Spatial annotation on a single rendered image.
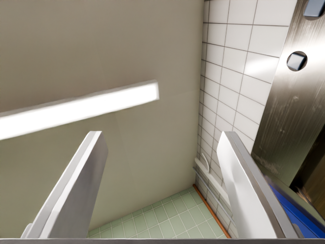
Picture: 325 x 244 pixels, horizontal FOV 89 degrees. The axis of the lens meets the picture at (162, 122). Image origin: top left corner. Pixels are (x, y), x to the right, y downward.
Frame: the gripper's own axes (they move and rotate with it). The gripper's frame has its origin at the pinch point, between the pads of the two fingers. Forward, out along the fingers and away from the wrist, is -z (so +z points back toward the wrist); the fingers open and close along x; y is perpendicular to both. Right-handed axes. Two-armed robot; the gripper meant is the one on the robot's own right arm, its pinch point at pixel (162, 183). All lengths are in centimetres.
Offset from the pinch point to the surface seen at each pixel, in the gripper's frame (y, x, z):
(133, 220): 160, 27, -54
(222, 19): 6, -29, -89
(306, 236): 70, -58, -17
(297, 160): 45, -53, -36
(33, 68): 22, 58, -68
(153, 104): 53, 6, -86
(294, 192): 60, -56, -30
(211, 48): 20, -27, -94
